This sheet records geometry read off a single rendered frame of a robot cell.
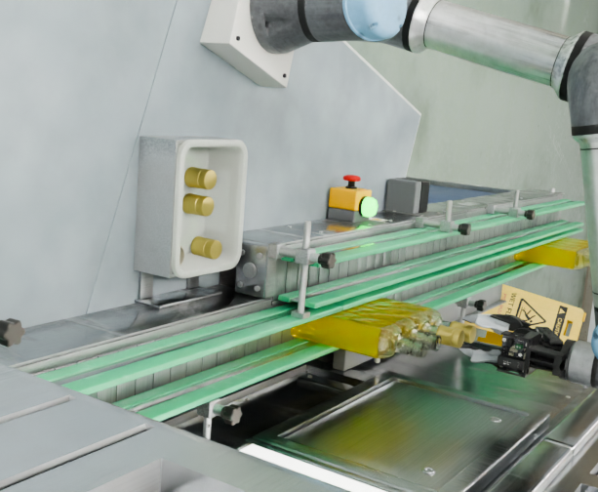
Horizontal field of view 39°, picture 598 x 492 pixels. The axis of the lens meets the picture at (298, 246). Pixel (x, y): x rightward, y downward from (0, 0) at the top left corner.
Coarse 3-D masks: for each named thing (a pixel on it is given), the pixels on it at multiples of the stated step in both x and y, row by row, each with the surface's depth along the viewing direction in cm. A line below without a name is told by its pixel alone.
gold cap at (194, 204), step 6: (186, 198) 142; (192, 198) 142; (198, 198) 142; (204, 198) 141; (210, 198) 142; (186, 204) 142; (192, 204) 141; (198, 204) 141; (204, 204) 141; (210, 204) 142; (186, 210) 143; (192, 210) 142; (198, 210) 141; (204, 210) 141; (210, 210) 142; (204, 216) 142
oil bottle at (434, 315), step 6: (378, 300) 169; (384, 300) 169; (390, 300) 169; (396, 306) 165; (402, 306) 165; (408, 306) 166; (414, 306) 166; (420, 306) 166; (426, 312) 162; (432, 312) 162; (438, 312) 164; (432, 318) 161; (438, 318) 162; (432, 324) 161
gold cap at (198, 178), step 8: (192, 168) 142; (200, 168) 142; (184, 176) 142; (192, 176) 141; (200, 176) 140; (208, 176) 141; (216, 176) 142; (192, 184) 142; (200, 184) 141; (208, 184) 141
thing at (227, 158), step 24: (192, 144) 132; (216, 144) 137; (240, 144) 142; (216, 168) 146; (240, 168) 144; (192, 192) 145; (216, 192) 147; (240, 192) 145; (192, 216) 146; (216, 216) 148; (240, 216) 145; (240, 240) 146; (192, 264) 141; (216, 264) 143
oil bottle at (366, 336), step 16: (320, 320) 153; (336, 320) 152; (352, 320) 151; (368, 320) 151; (304, 336) 156; (320, 336) 154; (336, 336) 152; (352, 336) 150; (368, 336) 148; (384, 336) 147; (368, 352) 149; (384, 352) 147
